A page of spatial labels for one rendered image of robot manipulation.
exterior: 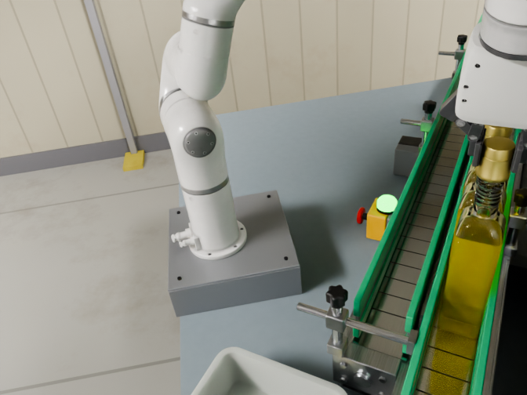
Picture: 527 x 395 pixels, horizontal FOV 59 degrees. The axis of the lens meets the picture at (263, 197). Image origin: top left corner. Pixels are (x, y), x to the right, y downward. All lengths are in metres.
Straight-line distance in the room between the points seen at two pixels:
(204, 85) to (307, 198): 0.55
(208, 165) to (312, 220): 0.40
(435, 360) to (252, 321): 0.37
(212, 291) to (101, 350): 1.12
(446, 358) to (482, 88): 0.40
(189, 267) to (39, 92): 2.29
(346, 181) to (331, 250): 0.28
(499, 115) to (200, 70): 0.45
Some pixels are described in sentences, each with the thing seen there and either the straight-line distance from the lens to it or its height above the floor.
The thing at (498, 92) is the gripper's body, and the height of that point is 1.28.
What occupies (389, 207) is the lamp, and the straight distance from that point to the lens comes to 1.06.
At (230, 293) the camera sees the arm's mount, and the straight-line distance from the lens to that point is 0.96.
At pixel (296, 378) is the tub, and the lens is 0.77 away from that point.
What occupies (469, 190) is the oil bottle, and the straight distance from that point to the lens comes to 0.70.
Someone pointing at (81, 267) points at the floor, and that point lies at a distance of 2.41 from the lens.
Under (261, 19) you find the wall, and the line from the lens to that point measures 2.90.
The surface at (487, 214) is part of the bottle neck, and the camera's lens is 0.64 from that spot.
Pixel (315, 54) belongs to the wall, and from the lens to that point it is 3.03.
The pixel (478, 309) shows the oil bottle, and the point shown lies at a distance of 0.74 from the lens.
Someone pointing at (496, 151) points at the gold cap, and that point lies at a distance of 0.59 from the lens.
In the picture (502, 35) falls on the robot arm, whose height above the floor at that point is 1.34.
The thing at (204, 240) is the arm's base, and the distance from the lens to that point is 0.96.
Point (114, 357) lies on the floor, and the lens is 1.98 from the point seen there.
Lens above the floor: 1.49
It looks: 36 degrees down
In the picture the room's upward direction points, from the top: 7 degrees counter-clockwise
